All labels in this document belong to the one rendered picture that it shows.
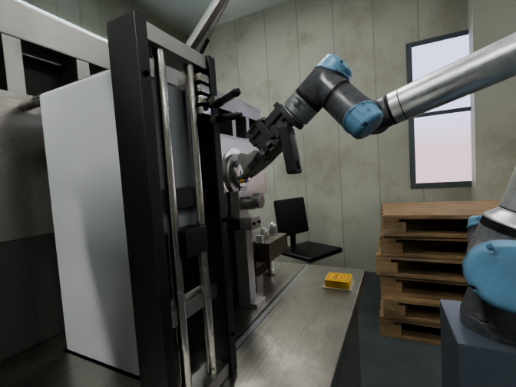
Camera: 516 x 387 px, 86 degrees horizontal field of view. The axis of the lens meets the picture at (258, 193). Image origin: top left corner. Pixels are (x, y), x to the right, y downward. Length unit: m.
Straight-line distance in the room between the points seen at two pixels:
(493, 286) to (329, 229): 2.82
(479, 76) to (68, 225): 0.85
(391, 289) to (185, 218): 2.06
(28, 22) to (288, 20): 3.17
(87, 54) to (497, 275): 1.01
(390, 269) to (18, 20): 2.25
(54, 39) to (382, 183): 2.90
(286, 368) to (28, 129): 0.73
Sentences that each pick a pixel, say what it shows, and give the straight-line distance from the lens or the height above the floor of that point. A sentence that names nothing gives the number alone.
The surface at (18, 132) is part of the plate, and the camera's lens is 0.80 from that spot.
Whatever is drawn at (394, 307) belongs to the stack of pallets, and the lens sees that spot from 2.36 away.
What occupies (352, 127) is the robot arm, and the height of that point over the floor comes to 1.33.
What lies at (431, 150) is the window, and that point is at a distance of 3.20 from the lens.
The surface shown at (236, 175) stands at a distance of 0.73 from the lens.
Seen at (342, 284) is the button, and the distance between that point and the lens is 0.87.
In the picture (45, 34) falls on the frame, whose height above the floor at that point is 1.61.
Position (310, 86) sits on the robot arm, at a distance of 0.66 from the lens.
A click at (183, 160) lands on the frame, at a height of 1.27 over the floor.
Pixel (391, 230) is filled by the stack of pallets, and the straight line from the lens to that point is 2.18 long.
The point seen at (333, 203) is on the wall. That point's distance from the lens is 3.26.
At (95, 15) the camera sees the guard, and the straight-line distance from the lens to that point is 0.99.
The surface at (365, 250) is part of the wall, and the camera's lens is 3.32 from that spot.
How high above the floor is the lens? 1.24
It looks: 3 degrees down
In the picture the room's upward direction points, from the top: 4 degrees counter-clockwise
